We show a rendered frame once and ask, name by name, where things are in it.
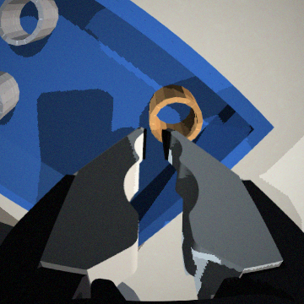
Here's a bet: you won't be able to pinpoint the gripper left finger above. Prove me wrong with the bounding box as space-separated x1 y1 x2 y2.
0 127 147 304

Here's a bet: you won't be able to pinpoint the bronze bushing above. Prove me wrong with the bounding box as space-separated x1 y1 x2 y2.
149 84 203 142

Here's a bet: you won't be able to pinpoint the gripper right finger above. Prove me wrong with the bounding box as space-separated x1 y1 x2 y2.
161 128 304 304

